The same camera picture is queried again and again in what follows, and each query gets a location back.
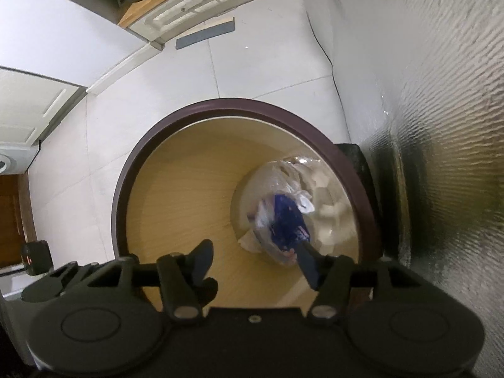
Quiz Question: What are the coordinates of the white kitchen cabinet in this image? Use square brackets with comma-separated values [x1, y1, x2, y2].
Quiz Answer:
[0, 67, 87, 150]

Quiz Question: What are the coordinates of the white tissue paper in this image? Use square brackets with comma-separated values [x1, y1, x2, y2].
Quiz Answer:
[315, 197, 349, 245]

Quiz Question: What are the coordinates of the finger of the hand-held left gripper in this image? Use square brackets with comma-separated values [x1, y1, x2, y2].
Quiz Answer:
[21, 263, 79, 302]

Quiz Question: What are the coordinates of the brown wooden door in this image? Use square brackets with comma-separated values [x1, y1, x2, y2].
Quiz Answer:
[0, 171, 36, 272]

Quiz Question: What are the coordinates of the foil covered white table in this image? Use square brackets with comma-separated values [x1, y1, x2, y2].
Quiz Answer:
[305, 0, 504, 308]

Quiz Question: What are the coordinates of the beige trash bin brown rim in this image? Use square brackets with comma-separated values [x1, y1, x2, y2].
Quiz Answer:
[111, 99, 382, 310]

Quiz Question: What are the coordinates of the black cable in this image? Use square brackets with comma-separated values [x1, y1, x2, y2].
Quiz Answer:
[306, 12, 343, 127]

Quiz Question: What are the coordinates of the clear plastic bag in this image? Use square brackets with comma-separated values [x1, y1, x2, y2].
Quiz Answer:
[236, 157, 355, 264]

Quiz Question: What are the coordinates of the black cushioned stool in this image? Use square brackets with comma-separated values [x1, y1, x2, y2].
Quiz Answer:
[335, 142, 384, 261]

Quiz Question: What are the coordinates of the dark blue snack packet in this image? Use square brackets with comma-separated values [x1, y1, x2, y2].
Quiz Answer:
[272, 195, 312, 250]

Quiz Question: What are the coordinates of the wooden platform with white drawers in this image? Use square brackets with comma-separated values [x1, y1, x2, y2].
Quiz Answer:
[118, 0, 300, 50]

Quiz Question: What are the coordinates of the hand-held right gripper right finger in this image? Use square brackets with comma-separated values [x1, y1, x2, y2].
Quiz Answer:
[293, 242, 430, 319]

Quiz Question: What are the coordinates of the grey floor mat strip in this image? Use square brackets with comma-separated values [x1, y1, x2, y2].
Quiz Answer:
[175, 16, 236, 50]

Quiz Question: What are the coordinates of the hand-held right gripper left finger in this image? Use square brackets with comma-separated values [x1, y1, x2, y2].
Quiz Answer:
[81, 239, 220, 320]

